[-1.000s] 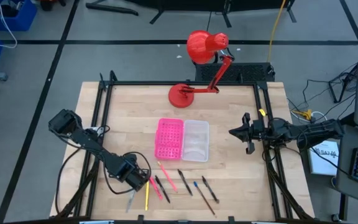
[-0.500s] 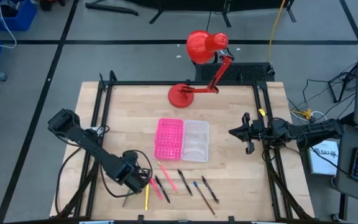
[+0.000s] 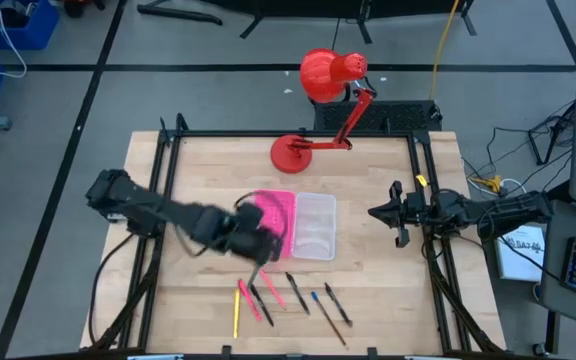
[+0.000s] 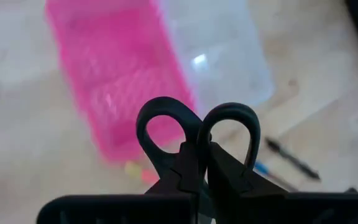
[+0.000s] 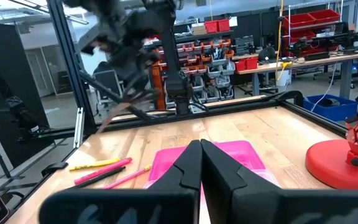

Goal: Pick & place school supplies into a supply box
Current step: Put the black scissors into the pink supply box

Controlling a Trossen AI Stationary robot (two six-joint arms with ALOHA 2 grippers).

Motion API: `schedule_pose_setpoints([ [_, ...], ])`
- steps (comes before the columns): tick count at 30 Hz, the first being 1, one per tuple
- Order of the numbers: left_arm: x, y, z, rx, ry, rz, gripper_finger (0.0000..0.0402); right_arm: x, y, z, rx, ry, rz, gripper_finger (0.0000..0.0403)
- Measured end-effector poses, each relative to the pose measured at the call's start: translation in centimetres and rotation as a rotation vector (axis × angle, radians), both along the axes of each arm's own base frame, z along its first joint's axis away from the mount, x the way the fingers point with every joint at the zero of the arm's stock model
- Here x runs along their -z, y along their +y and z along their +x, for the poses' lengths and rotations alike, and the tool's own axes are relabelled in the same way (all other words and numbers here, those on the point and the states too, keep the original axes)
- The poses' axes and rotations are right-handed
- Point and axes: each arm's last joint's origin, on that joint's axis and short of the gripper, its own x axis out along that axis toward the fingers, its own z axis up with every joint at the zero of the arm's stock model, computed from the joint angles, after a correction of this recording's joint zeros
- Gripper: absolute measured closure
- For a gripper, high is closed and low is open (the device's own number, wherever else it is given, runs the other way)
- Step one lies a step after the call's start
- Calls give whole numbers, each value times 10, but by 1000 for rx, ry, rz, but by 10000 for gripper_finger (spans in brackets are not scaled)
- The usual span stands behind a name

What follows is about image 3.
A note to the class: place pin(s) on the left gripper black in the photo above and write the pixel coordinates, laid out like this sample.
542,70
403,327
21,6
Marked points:
248,230

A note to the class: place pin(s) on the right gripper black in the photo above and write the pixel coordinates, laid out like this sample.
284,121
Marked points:
413,210

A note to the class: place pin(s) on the pink pencil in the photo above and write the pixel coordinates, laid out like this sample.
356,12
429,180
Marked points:
273,290

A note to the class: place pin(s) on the black ballpoint pen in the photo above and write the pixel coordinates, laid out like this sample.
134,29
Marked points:
298,294
263,307
338,305

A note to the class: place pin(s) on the pink highlighter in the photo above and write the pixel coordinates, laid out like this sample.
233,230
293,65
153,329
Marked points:
249,300

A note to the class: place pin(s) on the yellow highlighter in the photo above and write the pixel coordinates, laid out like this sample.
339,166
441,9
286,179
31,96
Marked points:
236,315

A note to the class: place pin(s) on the brown pencil with blue cap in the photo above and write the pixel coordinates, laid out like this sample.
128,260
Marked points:
329,320

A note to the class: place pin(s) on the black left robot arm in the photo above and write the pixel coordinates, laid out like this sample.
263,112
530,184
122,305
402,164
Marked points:
143,207

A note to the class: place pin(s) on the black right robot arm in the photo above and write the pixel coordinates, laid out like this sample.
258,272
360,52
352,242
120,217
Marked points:
493,212

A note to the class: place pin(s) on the clear plastic supply box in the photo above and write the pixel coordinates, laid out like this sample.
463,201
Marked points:
314,225

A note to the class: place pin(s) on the pink perforated plastic lid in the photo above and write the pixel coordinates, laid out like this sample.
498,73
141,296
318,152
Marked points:
283,215

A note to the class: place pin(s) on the black mesh computer case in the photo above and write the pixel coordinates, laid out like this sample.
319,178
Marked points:
393,116

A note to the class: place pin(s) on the black table clamp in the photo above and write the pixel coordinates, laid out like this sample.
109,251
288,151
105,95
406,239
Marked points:
226,351
372,352

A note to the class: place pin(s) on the white booklet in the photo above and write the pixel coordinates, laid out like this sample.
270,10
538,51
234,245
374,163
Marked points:
523,255

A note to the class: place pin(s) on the red desk lamp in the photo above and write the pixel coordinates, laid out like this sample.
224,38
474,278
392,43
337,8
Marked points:
328,75

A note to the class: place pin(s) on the grey desk with keyboard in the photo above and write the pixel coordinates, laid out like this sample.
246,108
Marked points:
558,225

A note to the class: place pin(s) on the large blue plastic bin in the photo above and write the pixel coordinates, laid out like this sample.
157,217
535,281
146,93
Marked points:
28,30

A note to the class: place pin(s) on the black metal table frame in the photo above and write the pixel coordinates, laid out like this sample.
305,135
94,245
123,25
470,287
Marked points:
293,134

